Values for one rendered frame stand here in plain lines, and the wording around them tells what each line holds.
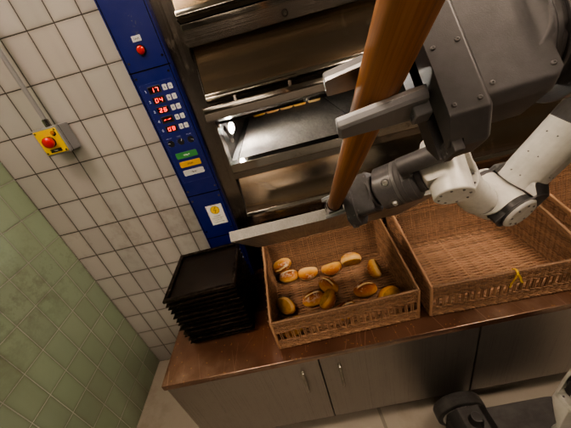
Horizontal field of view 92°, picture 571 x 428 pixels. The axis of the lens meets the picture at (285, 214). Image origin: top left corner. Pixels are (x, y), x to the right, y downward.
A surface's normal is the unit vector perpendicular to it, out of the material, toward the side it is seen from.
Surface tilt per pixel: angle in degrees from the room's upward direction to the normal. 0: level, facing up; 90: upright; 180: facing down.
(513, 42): 51
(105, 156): 90
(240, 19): 90
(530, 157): 64
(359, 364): 90
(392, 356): 90
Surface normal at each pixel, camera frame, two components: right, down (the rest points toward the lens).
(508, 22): -0.24, -0.12
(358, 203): -0.64, 0.00
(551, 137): -0.89, 0.00
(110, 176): 0.06, 0.50
